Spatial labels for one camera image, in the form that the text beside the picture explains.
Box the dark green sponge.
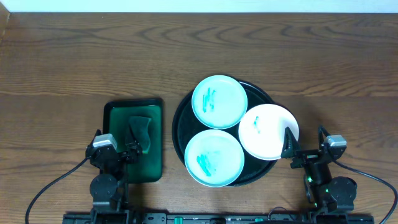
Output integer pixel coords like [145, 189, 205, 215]
[125, 116, 152, 154]

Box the white plate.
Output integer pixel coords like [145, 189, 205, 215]
[238, 104, 299, 161]

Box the mint plate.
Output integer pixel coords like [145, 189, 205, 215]
[184, 129, 245, 187]
[191, 75, 248, 129]

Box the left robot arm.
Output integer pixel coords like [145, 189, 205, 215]
[86, 141, 142, 214]

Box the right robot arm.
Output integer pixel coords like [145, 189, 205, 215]
[280, 126, 357, 213]

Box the green rectangular water tray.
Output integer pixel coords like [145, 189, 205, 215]
[103, 98, 163, 184]

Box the round black tray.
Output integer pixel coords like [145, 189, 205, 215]
[172, 80, 277, 187]

